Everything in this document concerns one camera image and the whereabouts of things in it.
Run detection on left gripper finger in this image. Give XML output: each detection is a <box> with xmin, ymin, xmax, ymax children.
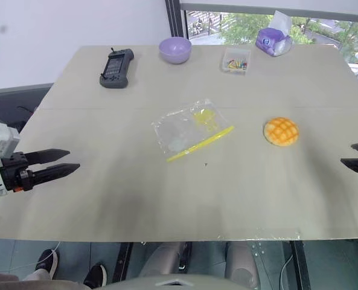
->
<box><xmin>31</xmin><ymin>163</ymin><xmax>81</xmax><ymax>189</ymax></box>
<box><xmin>24</xmin><ymin>148</ymin><xmax>71</xmax><ymax>167</ymax></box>

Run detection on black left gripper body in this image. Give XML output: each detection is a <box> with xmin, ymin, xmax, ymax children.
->
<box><xmin>0</xmin><ymin>152</ymin><xmax>35</xmax><ymax>194</ymax></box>

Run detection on round golden melon bread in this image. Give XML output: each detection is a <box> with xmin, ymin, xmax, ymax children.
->
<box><xmin>263</xmin><ymin>117</ymin><xmax>300</xmax><ymax>148</ymax></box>

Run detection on clear zip bag yellow seal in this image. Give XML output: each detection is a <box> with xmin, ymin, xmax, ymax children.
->
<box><xmin>150</xmin><ymin>97</ymin><xmax>235</xmax><ymax>164</ymax></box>

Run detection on black shoe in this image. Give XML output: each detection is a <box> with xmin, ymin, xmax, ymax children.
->
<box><xmin>34</xmin><ymin>248</ymin><xmax>60</xmax><ymax>280</ymax></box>
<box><xmin>83</xmin><ymin>262</ymin><xmax>108</xmax><ymax>289</ymax></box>

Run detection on grey trouser leg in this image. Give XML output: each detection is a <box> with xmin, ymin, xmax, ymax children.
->
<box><xmin>22</xmin><ymin>268</ymin><xmax>51</xmax><ymax>282</ymax></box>

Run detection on black handheld remote controller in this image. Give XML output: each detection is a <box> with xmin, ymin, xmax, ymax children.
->
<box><xmin>98</xmin><ymin>46</ymin><xmax>135</xmax><ymax>89</ymax></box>

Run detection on black table leg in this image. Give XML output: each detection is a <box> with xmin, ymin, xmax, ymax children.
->
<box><xmin>289</xmin><ymin>240</ymin><xmax>312</xmax><ymax>290</ymax></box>
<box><xmin>111</xmin><ymin>241</ymin><xmax>135</xmax><ymax>288</ymax></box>

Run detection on grey rounded robot leg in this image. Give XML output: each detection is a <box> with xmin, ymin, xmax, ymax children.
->
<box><xmin>138</xmin><ymin>241</ymin><xmax>192</xmax><ymax>279</ymax></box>
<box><xmin>225</xmin><ymin>241</ymin><xmax>260</xmax><ymax>290</ymax></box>

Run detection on purple tissue pack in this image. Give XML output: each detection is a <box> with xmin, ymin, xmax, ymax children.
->
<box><xmin>254</xmin><ymin>10</ymin><xmax>294</xmax><ymax>58</ymax></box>

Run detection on clear plastic box coloured clips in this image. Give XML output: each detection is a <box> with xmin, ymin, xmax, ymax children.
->
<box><xmin>220</xmin><ymin>48</ymin><xmax>252</xmax><ymax>77</ymax></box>

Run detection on grey robot torso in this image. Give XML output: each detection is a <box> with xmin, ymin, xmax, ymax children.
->
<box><xmin>95</xmin><ymin>272</ymin><xmax>228</xmax><ymax>290</ymax></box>

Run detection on purple bowl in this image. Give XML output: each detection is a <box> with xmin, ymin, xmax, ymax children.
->
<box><xmin>158</xmin><ymin>37</ymin><xmax>193</xmax><ymax>65</ymax></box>

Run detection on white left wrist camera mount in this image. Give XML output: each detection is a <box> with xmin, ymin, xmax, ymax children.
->
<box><xmin>0</xmin><ymin>121</ymin><xmax>21</xmax><ymax>198</ymax></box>

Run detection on thin white cable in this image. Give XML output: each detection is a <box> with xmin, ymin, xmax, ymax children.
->
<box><xmin>24</xmin><ymin>240</ymin><xmax>61</xmax><ymax>268</ymax></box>

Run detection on white cable under table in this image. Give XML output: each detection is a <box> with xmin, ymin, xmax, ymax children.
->
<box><xmin>280</xmin><ymin>256</ymin><xmax>295</xmax><ymax>290</ymax></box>

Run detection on dark window frame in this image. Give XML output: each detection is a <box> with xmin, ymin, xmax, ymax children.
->
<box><xmin>164</xmin><ymin>0</ymin><xmax>189</xmax><ymax>40</ymax></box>

